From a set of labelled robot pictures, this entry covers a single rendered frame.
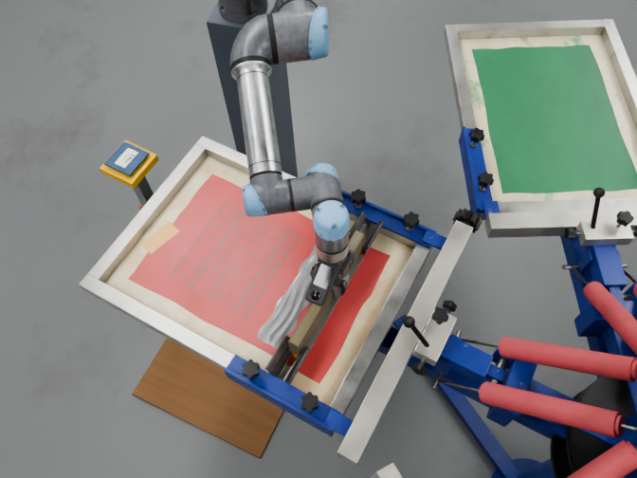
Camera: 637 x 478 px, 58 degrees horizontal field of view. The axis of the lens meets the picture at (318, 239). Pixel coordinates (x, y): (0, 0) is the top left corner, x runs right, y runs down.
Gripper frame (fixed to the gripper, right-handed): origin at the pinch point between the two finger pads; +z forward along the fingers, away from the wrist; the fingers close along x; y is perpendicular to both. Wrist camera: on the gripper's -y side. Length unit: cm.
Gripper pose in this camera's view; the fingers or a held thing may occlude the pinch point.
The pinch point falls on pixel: (328, 293)
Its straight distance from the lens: 150.7
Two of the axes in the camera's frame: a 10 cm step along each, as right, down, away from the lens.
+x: -8.7, -4.1, 2.7
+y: 4.9, -7.6, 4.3
